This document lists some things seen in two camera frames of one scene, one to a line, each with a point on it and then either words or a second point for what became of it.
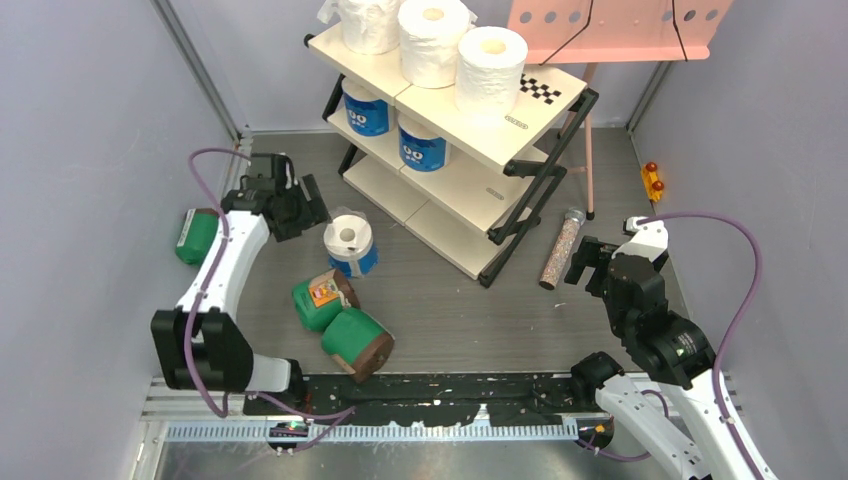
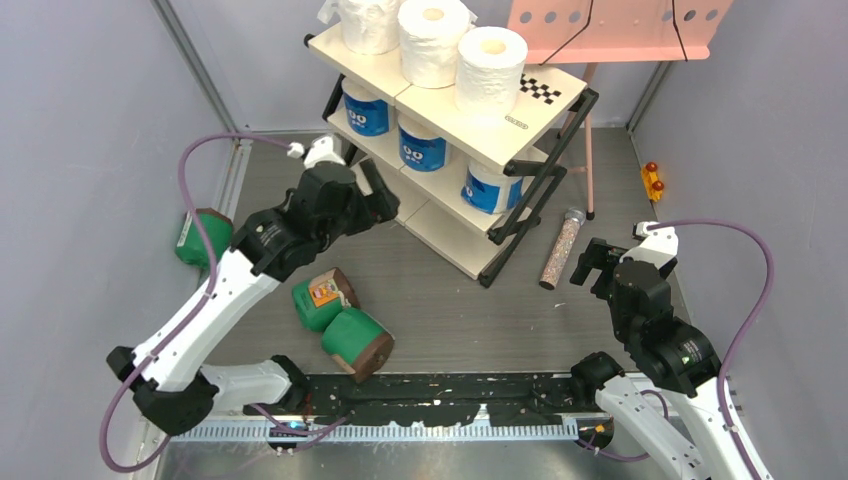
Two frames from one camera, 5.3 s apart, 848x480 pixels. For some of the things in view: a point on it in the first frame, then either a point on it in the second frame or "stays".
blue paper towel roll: (366, 113) stays
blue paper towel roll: (348, 241) → (490, 189)
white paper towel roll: (430, 33) stays
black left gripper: (314, 212) → (382, 206)
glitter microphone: (575, 217) stays
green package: (197, 235) stays
